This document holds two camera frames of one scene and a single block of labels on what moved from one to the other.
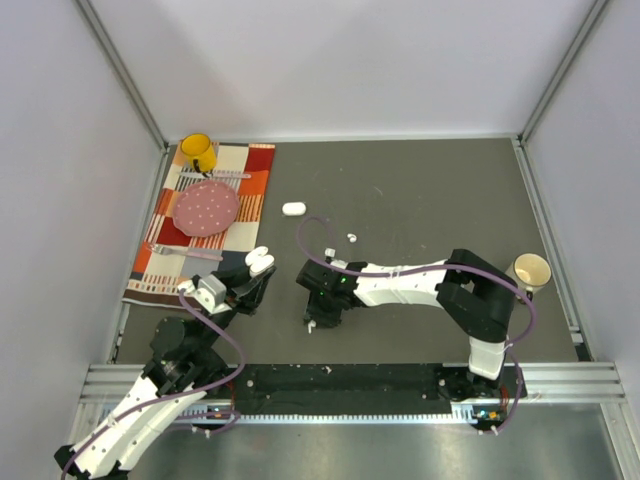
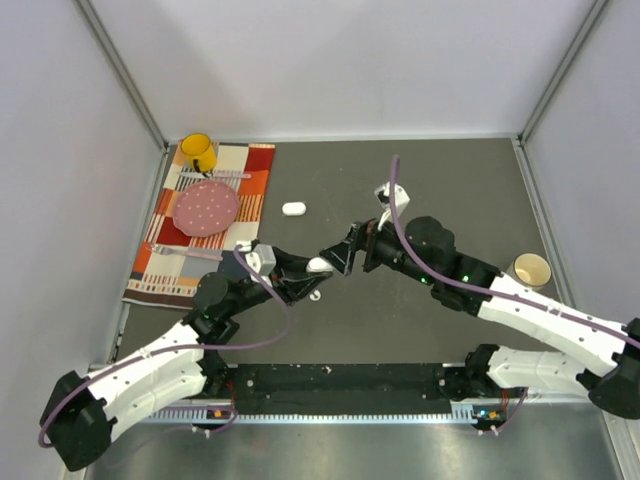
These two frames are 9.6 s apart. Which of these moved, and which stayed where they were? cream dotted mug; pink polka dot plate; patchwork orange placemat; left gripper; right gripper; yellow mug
Moved: right gripper; left gripper
Stayed: cream dotted mug; yellow mug; pink polka dot plate; patchwork orange placemat
